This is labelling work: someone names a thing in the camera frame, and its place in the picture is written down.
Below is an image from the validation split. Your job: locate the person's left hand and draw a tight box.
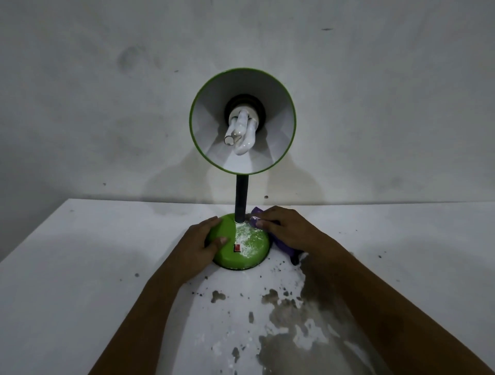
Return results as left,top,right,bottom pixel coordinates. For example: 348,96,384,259
164,216,229,286

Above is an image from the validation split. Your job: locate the person's right hand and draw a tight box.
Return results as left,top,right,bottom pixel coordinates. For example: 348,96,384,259
255,206,338,264

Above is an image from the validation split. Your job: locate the green desk lamp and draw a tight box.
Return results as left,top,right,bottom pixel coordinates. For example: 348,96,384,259
189,68,297,271

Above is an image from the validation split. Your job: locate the purple cleaning cloth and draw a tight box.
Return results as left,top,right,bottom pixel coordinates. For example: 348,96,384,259
248,207,303,266

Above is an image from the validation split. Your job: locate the person's right forearm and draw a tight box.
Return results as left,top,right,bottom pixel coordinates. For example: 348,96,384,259
304,244,495,375

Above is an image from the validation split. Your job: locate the person's left forearm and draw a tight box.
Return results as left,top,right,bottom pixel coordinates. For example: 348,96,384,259
88,263,194,375

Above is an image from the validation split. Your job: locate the white spiral light bulb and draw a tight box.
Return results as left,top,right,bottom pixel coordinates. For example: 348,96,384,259
224,109,259,156

